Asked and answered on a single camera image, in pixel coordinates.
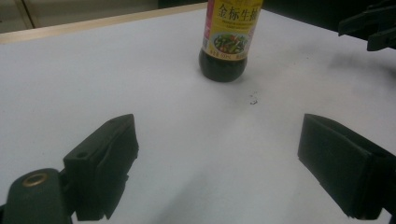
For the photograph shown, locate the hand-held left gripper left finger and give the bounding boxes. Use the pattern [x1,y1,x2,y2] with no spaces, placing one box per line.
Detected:
[63,113,140,222]

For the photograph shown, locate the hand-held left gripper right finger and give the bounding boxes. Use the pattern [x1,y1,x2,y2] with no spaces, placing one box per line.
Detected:
[296,113,396,220]

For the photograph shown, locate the dark soy sauce bottle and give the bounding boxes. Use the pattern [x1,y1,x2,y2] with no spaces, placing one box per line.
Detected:
[198,0,264,83]

